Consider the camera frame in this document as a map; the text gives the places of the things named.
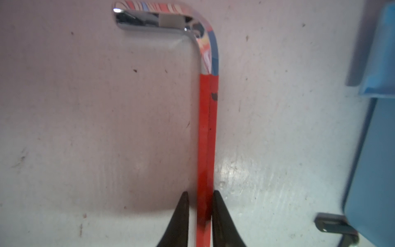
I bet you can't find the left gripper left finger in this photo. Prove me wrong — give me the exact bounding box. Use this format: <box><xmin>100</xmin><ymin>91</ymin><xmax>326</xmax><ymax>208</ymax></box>
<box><xmin>157</xmin><ymin>191</ymin><xmax>189</xmax><ymax>247</ymax></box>

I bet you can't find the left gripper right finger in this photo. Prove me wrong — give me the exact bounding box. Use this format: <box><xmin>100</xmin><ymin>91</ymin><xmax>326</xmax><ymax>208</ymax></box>
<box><xmin>212</xmin><ymin>190</ymin><xmax>246</xmax><ymax>247</ymax></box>

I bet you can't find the blue plastic tool box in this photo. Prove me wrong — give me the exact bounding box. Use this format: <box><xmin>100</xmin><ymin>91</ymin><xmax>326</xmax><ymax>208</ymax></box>
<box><xmin>344</xmin><ymin>1</ymin><xmax>395</xmax><ymax>247</ymax></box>

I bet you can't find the red hex key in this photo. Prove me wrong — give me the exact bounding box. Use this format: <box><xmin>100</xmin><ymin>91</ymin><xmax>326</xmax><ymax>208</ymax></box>
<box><xmin>112</xmin><ymin>1</ymin><xmax>219</xmax><ymax>247</ymax></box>

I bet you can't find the black hex key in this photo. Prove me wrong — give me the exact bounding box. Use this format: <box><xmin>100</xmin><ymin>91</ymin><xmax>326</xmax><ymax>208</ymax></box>
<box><xmin>314</xmin><ymin>213</ymin><xmax>360</xmax><ymax>247</ymax></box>

